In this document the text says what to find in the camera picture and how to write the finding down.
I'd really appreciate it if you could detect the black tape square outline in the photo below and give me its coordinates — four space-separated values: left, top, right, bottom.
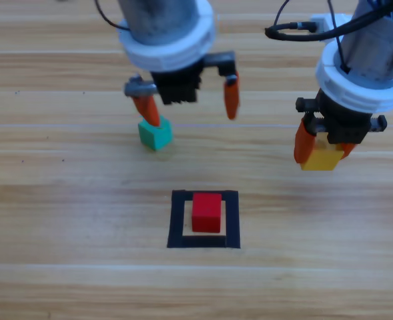
166 189 242 250

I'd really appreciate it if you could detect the red wooden cube block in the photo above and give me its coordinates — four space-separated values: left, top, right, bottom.
191 192 223 233

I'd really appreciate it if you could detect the thin black arm wire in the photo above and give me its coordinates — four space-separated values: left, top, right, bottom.
327 0 350 73

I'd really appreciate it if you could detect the yellow wooden cube block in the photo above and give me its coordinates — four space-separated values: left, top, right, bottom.
299 131 346 172

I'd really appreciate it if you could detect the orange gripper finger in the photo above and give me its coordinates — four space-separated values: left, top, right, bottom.
340 142 356 159
132 94 161 128
294 118 318 165
218 65 241 121

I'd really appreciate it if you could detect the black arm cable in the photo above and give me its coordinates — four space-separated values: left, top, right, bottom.
264 0 393 43
94 0 132 33

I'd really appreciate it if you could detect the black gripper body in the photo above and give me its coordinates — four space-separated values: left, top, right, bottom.
295 89 388 145
124 51 236 106

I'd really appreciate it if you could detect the green wooden cube block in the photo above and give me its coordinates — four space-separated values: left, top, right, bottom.
137 115 173 152

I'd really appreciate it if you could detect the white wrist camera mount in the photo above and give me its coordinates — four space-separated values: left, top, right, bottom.
117 6 216 73
311 13 393 114

